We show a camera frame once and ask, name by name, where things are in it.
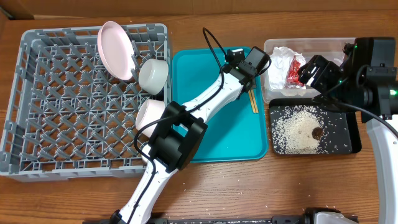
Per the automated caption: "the red snack wrapper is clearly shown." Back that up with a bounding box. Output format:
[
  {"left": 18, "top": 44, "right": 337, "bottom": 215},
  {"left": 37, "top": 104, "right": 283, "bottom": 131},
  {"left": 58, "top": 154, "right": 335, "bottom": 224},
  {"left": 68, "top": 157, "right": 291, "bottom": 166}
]
[{"left": 285, "top": 56, "right": 304, "bottom": 88}]

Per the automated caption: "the brown food scrap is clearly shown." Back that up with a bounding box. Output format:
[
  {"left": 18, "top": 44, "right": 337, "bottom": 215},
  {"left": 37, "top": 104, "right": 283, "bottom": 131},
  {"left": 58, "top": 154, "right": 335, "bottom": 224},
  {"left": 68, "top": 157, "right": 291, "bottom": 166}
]
[{"left": 312, "top": 127, "right": 324, "bottom": 141}]

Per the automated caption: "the white napkin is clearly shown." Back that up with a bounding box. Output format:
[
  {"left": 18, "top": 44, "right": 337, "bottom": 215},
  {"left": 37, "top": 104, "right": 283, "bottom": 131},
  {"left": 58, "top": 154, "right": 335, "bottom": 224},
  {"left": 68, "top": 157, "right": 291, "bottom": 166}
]
[{"left": 267, "top": 47, "right": 306, "bottom": 90}]

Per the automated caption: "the wooden chopstick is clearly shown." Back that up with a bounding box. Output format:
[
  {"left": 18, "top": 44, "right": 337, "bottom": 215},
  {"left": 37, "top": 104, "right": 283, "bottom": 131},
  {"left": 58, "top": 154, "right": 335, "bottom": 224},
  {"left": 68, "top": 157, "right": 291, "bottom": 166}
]
[
  {"left": 248, "top": 90, "right": 257, "bottom": 114},
  {"left": 251, "top": 90, "right": 259, "bottom": 114}
]

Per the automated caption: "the grey-green bowl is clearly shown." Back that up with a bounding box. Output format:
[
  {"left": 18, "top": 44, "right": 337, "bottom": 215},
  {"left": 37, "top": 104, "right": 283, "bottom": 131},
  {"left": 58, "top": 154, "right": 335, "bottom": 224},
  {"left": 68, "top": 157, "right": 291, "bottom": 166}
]
[{"left": 139, "top": 58, "right": 169, "bottom": 95}]

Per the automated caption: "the pink bowl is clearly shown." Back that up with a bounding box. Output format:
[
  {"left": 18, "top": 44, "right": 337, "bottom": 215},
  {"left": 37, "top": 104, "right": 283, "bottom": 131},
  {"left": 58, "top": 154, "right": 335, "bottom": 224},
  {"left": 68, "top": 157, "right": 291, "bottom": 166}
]
[{"left": 136, "top": 99, "right": 165, "bottom": 131}]

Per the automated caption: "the white round plate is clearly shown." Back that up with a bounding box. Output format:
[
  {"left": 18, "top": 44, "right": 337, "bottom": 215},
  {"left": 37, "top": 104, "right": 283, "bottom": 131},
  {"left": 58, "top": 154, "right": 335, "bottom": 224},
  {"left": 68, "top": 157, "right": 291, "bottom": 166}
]
[{"left": 97, "top": 21, "right": 136, "bottom": 81}]

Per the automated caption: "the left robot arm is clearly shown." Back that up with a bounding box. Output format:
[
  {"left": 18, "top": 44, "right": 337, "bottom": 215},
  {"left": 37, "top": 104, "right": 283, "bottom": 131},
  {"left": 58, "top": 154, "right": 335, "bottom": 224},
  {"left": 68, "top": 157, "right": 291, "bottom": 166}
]
[{"left": 109, "top": 47, "right": 272, "bottom": 223}]

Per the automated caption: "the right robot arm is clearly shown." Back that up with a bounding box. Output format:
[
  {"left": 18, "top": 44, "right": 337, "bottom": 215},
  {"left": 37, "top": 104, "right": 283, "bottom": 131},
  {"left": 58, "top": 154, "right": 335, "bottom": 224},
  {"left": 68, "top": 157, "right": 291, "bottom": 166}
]
[{"left": 298, "top": 37, "right": 397, "bottom": 223}]

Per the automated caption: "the grey dishwasher rack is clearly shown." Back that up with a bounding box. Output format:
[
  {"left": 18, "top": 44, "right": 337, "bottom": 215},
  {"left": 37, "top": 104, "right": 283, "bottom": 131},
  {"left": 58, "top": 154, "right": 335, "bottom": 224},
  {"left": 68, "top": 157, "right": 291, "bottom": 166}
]
[{"left": 1, "top": 23, "right": 172, "bottom": 182}]

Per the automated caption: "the clear plastic bin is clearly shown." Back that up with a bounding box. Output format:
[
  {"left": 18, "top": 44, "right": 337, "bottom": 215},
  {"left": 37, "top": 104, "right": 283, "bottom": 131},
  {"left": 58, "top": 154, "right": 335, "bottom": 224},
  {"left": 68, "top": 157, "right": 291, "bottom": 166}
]
[{"left": 261, "top": 37, "right": 355, "bottom": 103}]

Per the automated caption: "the black tray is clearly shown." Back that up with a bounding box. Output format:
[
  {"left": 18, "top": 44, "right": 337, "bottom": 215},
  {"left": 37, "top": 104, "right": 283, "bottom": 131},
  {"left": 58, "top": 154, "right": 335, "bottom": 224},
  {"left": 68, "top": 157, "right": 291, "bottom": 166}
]
[{"left": 269, "top": 98, "right": 362, "bottom": 154}]

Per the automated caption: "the spilled rice pile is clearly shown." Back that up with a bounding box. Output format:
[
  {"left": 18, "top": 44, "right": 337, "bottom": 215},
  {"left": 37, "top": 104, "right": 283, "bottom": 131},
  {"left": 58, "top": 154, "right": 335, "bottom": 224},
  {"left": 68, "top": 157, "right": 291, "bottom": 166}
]
[{"left": 270, "top": 105, "right": 338, "bottom": 155}]

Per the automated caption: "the teal serving tray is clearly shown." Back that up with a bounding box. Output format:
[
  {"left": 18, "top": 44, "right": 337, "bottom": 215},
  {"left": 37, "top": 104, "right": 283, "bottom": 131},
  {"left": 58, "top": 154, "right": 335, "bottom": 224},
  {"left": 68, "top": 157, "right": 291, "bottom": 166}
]
[{"left": 172, "top": 49, "right": 269, "bottom": 163}]

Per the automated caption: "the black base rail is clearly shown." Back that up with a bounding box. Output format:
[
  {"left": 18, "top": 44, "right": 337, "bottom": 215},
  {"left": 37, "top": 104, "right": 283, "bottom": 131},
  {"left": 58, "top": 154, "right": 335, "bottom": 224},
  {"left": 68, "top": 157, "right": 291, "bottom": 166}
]
[{"left": 83, "top": 214, "right": 360, "bottom": 224}]

